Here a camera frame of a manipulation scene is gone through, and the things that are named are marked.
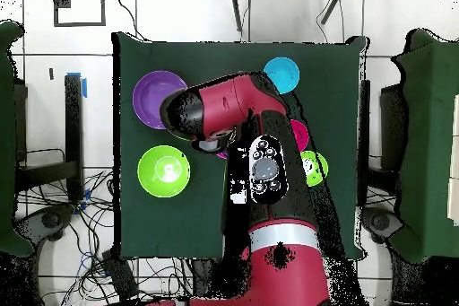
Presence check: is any black power box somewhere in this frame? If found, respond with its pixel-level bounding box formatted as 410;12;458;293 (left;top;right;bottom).
100;249;140;302

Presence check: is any small red bowl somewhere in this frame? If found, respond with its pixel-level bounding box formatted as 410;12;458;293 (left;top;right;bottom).
289;118;311;153

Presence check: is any black stand with blue tape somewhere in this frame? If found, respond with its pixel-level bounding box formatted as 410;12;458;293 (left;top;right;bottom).
15;71;89;202

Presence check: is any purple bowl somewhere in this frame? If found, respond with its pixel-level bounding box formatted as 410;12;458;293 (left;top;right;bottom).
131;69;189;130

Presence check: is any green covered side table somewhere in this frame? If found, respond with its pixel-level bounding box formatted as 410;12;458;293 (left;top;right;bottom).
0;20;35;258
388;28;459;265

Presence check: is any black floor stand base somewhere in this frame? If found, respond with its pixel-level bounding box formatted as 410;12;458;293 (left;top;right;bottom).
13;203;76;244
361;205;404;244

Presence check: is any blue bowl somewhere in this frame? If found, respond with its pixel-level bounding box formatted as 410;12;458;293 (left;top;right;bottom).
262;56;301;95

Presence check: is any small green bowl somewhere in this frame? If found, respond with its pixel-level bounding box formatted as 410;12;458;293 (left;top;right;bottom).
299;150;330;188

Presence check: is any large green bowl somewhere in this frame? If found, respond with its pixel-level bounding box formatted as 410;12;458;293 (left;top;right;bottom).
136;144;192;198

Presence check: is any dark green tablecloth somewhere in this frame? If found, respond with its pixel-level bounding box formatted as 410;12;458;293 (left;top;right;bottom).
111;31;370;262

